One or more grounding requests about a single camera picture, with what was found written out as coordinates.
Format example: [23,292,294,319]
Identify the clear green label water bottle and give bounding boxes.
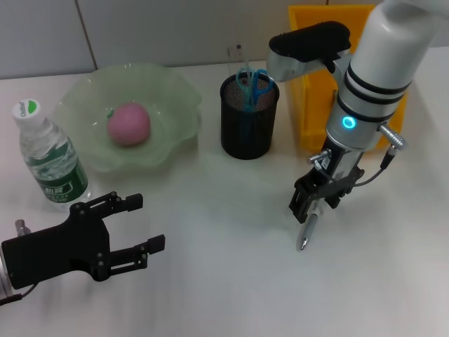
[11,100,92,213]

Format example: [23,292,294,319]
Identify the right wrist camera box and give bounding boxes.
[265,20,353,84]

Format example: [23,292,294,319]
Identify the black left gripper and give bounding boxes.
[1,191,166,290]

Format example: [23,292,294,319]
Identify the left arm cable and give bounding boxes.
[0,219,39,305]

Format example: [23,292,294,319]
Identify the blue scissors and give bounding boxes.
[235,66,276,141]

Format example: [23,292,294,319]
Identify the silver pen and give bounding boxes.
[297,206,323,251]

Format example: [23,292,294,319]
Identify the clear plastic ruler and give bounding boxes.
[227,44,254,106]

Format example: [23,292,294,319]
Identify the green glass fruit plate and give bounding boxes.
[55,62,203,175]

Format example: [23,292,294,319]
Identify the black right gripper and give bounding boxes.
[288,145,366,225]

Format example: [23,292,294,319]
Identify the pink peach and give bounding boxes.
[107,102,152,147]

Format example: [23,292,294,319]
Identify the yellow plastic bin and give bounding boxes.
[288,4,408,152]

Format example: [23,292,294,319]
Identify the black mesh pen holder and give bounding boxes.
[220,72,281,161]

